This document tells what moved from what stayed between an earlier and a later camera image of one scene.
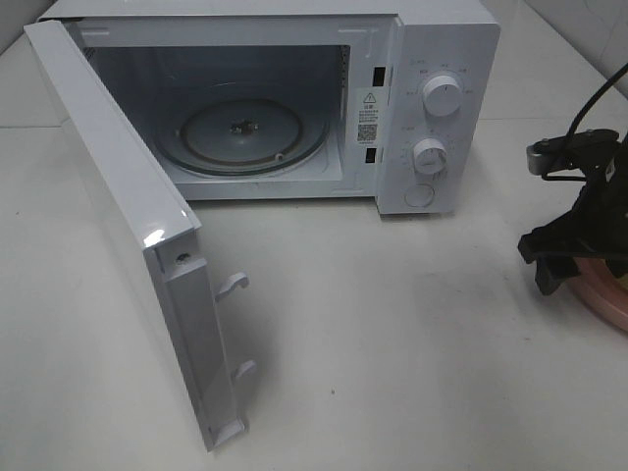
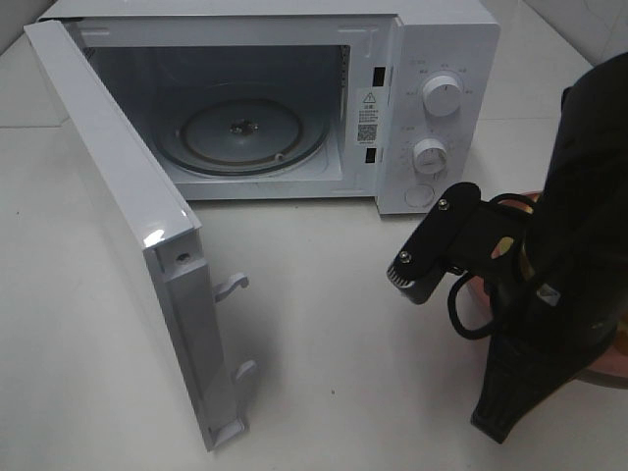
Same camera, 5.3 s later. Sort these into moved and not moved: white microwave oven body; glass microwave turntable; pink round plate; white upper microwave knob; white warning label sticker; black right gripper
Moved: pink round plate; black right gripper
Not moved: white microwave oven body; glass microwave turntable; white warning label sticker; white upper microwave knob
